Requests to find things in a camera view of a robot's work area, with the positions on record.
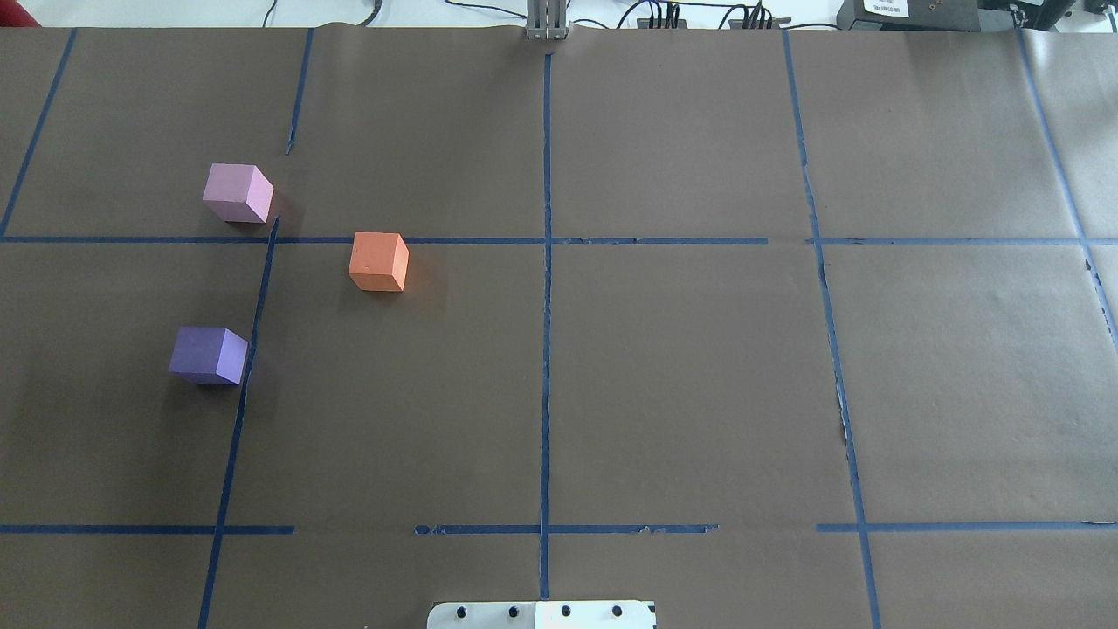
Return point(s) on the orange foam cube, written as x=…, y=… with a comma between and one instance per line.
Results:
x=379, y=261

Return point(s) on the black power strip left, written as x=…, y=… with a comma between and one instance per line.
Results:
x=661, y=17

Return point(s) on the black power strip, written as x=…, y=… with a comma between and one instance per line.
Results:
x=661, y=17
x=744, y=17

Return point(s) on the pink foam cube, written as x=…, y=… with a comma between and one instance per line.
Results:
x=238, y=193

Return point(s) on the black power strip right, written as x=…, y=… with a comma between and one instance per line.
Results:
x=744, y=17

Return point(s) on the purple foam cube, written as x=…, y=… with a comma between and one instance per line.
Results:
x=209, y=356

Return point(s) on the black box with label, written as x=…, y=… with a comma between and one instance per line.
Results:
x=902, y=15

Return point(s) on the red object at corner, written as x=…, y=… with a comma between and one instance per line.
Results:
x=14, y=15

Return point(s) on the grey metal camera post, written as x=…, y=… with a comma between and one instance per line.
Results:
x=547, y=20

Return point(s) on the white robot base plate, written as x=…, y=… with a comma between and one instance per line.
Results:
x=544, y=614

